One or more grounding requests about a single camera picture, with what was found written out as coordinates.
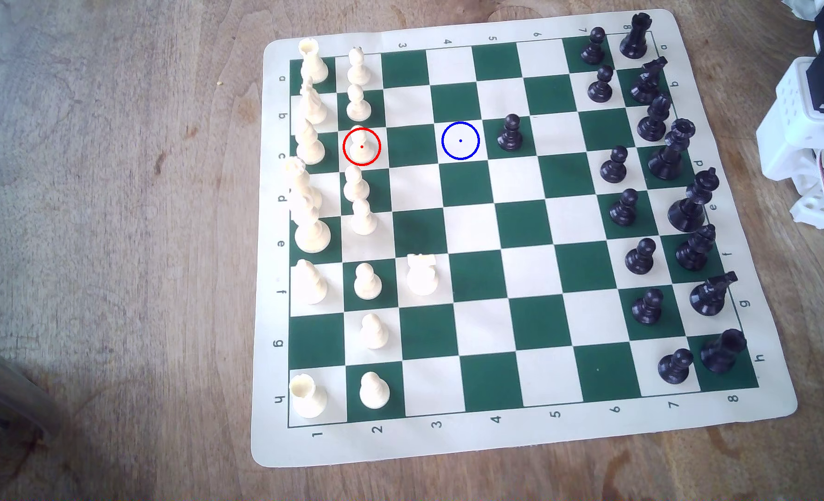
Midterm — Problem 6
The white chess pawn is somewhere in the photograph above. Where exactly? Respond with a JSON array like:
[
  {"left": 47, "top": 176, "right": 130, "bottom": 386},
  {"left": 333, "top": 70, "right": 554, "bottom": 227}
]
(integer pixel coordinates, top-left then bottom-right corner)
[
  {"left": 348, "top": 127, "right": 378, "bottom": 167},
  {"left": 359, "top": 312, "right": 390, "bottom": 351},
  {"left": 345, "top": 83, "right": 372, "bottom": 122},
  {"left": 347, "top": 46, "right": 371, "bottom": 88},
  {"left": 353, "top": 262, "right": 383, "bottom": 301},
  {"left": 359, "top": 371, "right": 391, "bottom": 410},
  {"left": 343, "top": 166, "right": 371, "bottom": 204},
  {"left": 351, "top": 198, "right": 379, "bottom": 236}
]

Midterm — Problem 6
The white chess knight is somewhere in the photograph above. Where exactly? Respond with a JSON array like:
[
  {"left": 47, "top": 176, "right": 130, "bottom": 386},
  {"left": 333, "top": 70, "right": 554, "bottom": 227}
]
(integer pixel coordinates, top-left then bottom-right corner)
[
  {"left": 406, "top": 253, "right": 441, "bottom": 296},
  {"left": 299, "top": 77, "right": 328, "bottom": 126}
]

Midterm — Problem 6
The green and white chess mat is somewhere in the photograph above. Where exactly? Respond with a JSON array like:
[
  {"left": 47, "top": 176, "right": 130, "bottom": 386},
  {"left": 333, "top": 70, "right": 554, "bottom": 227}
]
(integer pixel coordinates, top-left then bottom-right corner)
[{"left": 250, "top": 8, "right": 798, "bottom": 469}]

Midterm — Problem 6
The white chess king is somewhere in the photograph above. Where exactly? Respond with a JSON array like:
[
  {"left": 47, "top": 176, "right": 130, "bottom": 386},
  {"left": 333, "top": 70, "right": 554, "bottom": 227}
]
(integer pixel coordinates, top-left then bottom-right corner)
[{"left": 292, "top": 191, "right": 332, "bottom": 254}]

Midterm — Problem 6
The white chess bishop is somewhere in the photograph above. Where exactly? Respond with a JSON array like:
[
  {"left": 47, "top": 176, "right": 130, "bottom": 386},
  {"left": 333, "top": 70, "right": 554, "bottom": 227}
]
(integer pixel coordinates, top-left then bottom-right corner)
[
  {"left": 295, "top": 117, "right": 326, "bottom": 167},
  {"left": 294, "top": 259, "right": 329, "bottom": 306}
]

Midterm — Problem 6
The white chess queen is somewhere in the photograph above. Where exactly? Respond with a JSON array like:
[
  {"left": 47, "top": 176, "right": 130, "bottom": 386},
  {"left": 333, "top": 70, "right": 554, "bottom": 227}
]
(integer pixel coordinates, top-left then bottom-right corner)
[{"left": 283, "top": 156, "right": 324, "bottom": 213}]

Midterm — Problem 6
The black chess pawn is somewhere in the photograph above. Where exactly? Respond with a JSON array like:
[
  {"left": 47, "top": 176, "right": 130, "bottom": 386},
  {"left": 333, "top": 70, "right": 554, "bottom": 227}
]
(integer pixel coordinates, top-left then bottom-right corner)
[
  {"left": 497, "top": 114, "right": 524, "bottom": 153},
  {"left": 600, "top": 145, "right": 629, "bottom": 185},
  {"left": 580, "top": 26, "right": 607, "bottom": 66},
  {"left": 625, "top": 237, "right": 658, "bottom": 276},
  {"left": 608, "top": 188, "right": 640, "bottom": 228},
  {"left": 587, "top": 65, "right": 614, "bottom": 104},
  {"left": 632, "top": 288, "right": 664, "bottom": 327},
  {"left": 658, "top": 348, "right": 695, "bottom": 385}
]

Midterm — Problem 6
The white chess rook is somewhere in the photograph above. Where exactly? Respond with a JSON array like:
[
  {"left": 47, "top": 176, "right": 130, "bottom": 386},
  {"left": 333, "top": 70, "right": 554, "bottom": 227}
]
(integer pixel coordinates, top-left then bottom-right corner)
[
  {"left": 298, "top": 38, "right": 330, "bottom": 84},
  {"left": 289, "top": 373, "right": 329, "bottom": 420}
]

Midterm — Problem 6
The black chess queen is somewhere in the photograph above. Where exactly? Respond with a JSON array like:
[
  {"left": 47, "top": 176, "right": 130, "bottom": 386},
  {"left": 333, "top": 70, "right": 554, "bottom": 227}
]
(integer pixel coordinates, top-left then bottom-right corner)
[{"left": 647, "top": 118, "right": 696, "bottom": 181}]

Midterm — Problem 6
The black chess bishop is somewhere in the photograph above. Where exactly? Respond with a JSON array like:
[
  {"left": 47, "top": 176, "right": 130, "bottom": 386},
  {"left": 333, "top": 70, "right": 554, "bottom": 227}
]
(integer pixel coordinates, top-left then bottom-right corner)
[
  {"left": 675, "top": 223, "right": 717, "bottom": 272},
  {"left": 637, "top": 92, "right": 673, "bottom": 143}
]

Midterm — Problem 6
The black chess king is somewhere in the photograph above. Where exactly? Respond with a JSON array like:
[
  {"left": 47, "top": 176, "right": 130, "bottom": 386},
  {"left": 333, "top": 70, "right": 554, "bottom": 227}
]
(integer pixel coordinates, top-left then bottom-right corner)
[{"left": 667, "top": 167, "right": 721, "bottom": 233}]

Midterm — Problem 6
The black chess knight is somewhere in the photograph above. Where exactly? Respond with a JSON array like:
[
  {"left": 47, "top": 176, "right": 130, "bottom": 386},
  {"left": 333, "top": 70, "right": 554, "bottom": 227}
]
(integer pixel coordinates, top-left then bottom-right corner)
[
  {"left": 629, "top": 56, "right": 669, "bottom": 105},
  {"left": 689, "top": 270, "right": 740, "bottom": 317}
]

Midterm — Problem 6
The black chess rook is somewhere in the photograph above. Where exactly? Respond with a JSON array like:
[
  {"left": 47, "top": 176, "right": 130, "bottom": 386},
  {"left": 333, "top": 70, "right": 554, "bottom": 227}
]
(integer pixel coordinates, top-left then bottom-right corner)
[
  {"left": 619, "top": 13, "right": 652, "bottom": 60},
  {"left": 700, "top": 328, "right": 748, "bottom": 374}
]

